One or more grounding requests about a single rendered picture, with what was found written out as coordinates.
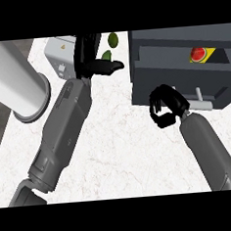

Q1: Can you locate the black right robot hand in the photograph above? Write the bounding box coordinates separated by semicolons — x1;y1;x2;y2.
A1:
147;81;193;130

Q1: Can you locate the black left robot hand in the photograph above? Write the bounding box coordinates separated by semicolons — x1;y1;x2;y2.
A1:
71;31;126;81

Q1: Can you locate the white cylindrical cup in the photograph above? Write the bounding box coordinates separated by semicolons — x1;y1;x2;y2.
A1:
0;37;54;125

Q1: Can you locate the green vegetable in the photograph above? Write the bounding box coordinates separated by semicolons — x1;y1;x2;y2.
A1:
100;49;114;62
106;32;120;49

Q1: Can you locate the pale grey appliance box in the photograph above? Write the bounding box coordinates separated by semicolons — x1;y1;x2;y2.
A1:
42;35;81;82

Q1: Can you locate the pale grey drawer handle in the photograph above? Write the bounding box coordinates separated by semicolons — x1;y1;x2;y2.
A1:
172;82;214;114

